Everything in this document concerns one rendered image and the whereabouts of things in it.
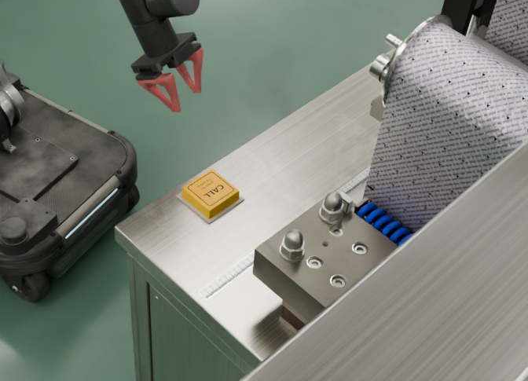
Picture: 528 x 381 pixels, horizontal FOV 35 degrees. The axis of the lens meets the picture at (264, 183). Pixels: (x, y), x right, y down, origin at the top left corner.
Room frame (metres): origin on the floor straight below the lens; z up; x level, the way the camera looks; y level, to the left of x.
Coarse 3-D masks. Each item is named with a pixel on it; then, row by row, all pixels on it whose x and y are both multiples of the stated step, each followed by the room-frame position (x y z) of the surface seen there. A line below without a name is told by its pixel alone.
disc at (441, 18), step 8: (432, 16) 0.92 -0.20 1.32; (440, 16) 0.93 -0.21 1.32; (448, 16) 0.95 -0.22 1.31; (424, 24) 0.91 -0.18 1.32; (432, 24) 0.92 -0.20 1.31; (448, 24) 0.96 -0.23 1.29; (416, 32) 0.90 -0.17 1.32; (408, 40) 0.89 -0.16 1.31; (400, 48) 0.88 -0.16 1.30; (400, 56) 0.87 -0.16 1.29; (392, 64) 0.87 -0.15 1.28; (392, 72) 0.87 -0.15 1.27; (384, 80) 0.86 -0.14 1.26; (384, 88) 0.86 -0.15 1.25; (384, 96) 0.86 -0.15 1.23; (384, 104) 0.87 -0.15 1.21
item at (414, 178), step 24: (384, 120) 0.87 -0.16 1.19; (384, 144) 0.86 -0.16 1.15; (408, 144) 0.84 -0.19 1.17; (432, 144) 0.81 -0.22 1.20; (384, 168) 0.85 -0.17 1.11; (408, 168) 0.83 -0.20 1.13; (432, 168) 0.81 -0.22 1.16; (456, 168) 0.79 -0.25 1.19; (384, 192) 0.85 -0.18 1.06; (408, 192) 0.82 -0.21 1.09; (432, 192) 0.80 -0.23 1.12; (456, 192) 0.78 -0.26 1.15; (408, 216) 0.82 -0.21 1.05; (432, 216) 0.79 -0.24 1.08
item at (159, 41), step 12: (144, 24) 1.03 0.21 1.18; (156, 24) 1.04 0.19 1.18; (168, 24) 1.05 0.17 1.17; (144, 36) 1.03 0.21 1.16; (156, 36) 1.03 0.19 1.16; (168, 36) 1.04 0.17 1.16; (180, 36) 1.08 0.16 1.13; (192, 36) 1.07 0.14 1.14; (144, 48) 1.03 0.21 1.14; (156, 48) 1.02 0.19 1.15; (168, 48) 1.03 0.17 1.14; (180, 48) 1.04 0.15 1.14; (144, 60) 1.02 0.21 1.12; (156, 60) 1.00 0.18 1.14; (168, 60) 1.01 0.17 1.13
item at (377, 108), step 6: (384, 72) 0.97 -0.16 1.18; (384, 78) 0.97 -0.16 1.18; (378, 96) 0.98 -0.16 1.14; (372, 102) 0.97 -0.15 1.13; (378, 102) 0.96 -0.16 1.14; (372, 108) 0.96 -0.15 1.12; (378, 108) 0.96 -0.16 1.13; (372, 114) 0.96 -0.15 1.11; (378, 114) 0.96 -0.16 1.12; (378, 120) 0.96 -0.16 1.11; (360, 192) 0.98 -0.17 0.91; (354, 198) 0.97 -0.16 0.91; (360, 198) 0.97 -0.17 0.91; (354, 204) 0.96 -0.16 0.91
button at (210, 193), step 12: (204, 180) 0.96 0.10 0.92; (216, 180) 0.96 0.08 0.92; (192, 192) 0.93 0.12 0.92; (204, 192) 0.93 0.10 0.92; (216, 192) 0.94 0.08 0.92; (228, 192) 0.94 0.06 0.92; (192, 204) 0.92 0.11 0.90; (204, 204) 0.91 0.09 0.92; (216, 204) 0.91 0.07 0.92; (228, 204) 0.93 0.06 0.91
